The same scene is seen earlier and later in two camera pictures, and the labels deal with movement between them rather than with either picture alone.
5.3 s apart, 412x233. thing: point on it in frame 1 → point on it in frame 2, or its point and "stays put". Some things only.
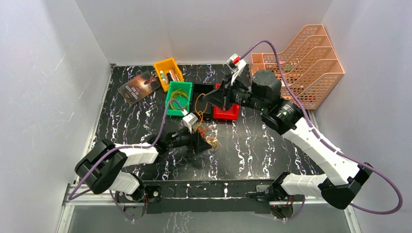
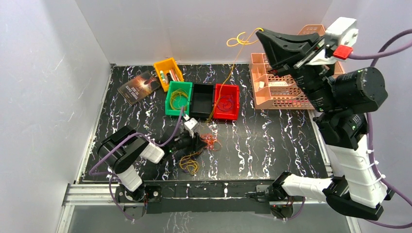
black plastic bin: (203, 109) stays put
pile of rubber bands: (211, 141) → (190, 162)
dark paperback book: (139, 88) stays put
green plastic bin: (181, 92) stays put
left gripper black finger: (201, 144) stays put
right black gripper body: (243, 95) → (314, 80)
